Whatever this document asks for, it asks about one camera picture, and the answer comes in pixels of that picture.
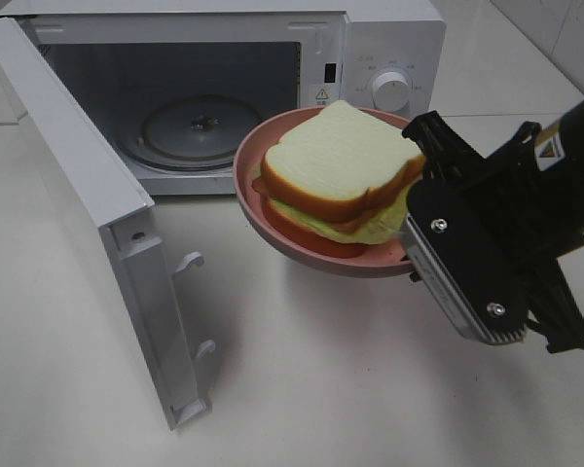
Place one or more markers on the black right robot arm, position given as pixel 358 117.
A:
pixel 576 131

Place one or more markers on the white microwave door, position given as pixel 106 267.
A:
pixel 108 217

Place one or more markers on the pink round plate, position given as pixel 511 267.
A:
pixel 376 261

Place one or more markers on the white upper microwave knob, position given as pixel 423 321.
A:
pixel 390 90

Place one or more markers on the toy sandwich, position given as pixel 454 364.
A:
pixel 336 183

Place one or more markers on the white microwave oven body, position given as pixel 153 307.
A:
pixel 155 96

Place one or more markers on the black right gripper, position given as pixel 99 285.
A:
pixel 529 195

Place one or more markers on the glass microwave turntable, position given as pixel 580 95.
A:
pixel 187 134

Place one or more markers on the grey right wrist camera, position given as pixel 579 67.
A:
pixel 461 266

